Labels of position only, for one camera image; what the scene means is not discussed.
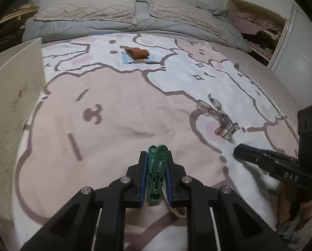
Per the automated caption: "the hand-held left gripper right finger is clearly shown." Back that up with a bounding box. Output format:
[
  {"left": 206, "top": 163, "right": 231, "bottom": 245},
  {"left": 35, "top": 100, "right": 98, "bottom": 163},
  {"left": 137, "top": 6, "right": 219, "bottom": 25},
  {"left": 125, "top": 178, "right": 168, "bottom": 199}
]
[{"left": 165, "top": 154, "right": 290, "bottom": 251}]

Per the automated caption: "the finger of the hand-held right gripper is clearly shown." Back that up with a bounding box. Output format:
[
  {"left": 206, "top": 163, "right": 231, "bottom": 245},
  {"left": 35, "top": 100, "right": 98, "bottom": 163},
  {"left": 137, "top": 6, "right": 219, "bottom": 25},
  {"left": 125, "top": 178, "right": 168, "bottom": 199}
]
[{"left": 233, "top": 144, "right": 271, "bottom": 173}]

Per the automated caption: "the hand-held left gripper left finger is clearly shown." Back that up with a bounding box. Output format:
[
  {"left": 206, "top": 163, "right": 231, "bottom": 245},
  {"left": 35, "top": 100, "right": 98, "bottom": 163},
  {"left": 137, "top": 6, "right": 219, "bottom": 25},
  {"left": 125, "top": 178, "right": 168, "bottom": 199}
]
[{"left": 20, "top": 152, "right": 148, "bottom": 251}]

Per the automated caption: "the green clothespin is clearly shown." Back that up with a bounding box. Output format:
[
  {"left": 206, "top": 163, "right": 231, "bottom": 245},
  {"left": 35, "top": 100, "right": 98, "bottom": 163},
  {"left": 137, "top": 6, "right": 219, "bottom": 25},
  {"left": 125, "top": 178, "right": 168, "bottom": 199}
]
[{"left": 146, "top": 144, "right": 169, "bottom": 204}]

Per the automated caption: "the light blue sachet packet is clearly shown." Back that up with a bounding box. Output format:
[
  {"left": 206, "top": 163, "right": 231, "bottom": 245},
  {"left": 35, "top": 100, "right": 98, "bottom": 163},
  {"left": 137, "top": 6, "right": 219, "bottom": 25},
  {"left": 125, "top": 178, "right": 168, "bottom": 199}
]
[{"left": 121, "top": 51, "right": 159, "bottom": 64}]

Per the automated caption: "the brown leather wallet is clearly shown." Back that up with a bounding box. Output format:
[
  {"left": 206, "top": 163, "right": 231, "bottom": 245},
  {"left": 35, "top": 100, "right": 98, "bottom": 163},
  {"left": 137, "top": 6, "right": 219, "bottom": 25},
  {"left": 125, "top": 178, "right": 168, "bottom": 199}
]
[{"left": 125, "top": 46, "right": 150, "bottom": 59}]

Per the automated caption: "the white storage box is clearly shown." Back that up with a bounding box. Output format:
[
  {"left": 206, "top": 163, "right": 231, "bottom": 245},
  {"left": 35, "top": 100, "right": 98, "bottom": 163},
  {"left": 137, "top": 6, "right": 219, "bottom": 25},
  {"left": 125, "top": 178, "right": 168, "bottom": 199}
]
[{"left": 0, "top": 38, "right": 48, "bottom": 220}]

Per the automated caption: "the person's right forearm fuzzy sleeve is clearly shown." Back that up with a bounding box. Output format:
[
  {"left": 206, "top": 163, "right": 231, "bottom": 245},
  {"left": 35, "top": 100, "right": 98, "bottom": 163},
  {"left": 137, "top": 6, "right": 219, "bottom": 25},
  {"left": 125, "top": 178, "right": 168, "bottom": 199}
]
[{"left": 284, "top": 193, "right": 312, "bottom": 251}]

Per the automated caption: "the person's right hand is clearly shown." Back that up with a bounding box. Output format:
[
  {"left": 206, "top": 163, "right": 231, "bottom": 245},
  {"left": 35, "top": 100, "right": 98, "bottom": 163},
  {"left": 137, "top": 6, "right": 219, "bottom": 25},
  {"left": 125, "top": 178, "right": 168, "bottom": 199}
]
[{"left": 277, "top": 182, "right": 291, "bottom": 223}]

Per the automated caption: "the white wardrobe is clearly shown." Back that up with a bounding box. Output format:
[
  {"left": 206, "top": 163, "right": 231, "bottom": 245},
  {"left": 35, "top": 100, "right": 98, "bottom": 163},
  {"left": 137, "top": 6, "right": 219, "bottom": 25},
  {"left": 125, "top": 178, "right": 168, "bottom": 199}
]
[{"left": 225, "top": 0, "right": 312, "bottom": 110}]

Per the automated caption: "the printed blanket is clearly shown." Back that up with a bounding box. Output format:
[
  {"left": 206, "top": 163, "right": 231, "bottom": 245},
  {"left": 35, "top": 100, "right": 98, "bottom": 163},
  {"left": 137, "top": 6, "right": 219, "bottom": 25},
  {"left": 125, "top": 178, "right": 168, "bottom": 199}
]
[{"left": 12, "top": 33, "right": 303, "bottom": 251}]

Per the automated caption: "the pink clothes pile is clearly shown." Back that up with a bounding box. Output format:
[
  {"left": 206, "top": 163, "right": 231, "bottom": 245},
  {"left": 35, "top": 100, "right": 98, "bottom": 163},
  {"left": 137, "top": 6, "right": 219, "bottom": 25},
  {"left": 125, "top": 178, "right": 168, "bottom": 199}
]
[{"left": 232, "top": 12, "right": 282, "bottom": 34}]

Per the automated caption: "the beige quilted pillow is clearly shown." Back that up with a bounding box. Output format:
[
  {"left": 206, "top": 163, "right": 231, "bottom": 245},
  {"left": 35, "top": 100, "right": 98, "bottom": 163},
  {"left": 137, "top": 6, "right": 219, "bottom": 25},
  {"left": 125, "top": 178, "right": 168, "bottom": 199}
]
[
  {"left": 147, "top": 0, "right": 232, "bottom": 41},
  {"left": 34, "top": 0, "right": 137, "bottom": 28}
]

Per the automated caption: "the grey duvet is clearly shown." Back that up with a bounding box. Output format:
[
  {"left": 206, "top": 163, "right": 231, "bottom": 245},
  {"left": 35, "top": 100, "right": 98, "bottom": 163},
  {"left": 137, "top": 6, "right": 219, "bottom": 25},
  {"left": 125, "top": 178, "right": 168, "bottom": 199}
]
[{"left": 22, "top": 1, "right": 250, "bottom": 53}]

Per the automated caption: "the dark cloth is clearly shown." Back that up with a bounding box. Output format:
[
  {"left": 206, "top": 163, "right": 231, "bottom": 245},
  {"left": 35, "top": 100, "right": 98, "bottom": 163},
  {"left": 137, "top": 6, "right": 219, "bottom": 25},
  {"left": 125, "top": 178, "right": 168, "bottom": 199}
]
[{"left": 0, "top": 23, "right": 26, "bottom": 55}]

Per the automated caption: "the wooden shelf unit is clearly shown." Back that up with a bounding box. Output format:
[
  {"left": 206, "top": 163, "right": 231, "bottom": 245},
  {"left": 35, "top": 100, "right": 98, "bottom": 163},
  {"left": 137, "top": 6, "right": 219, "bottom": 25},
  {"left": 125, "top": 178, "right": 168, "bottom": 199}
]
[{"left": 0, "top": 5, "right": 40, "bottom": 21}]

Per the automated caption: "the white cord loop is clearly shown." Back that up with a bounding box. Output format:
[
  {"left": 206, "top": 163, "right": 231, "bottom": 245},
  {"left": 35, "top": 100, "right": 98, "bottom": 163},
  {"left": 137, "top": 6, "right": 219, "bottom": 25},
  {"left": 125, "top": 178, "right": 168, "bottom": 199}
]
[{"left": 168, "top": 200, "right": 187, "bottom": 218}]

